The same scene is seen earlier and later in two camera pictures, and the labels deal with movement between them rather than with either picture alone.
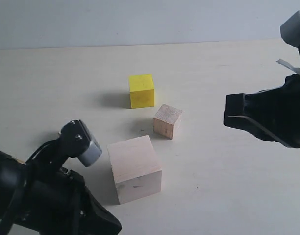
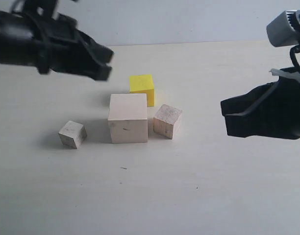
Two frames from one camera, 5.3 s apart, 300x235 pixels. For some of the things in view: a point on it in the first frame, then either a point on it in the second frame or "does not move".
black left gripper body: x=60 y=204 → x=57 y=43
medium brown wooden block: x=166 y=121 does not move
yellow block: x=141 y=91 does not move
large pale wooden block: x=136 y=169 → x=128 y=118
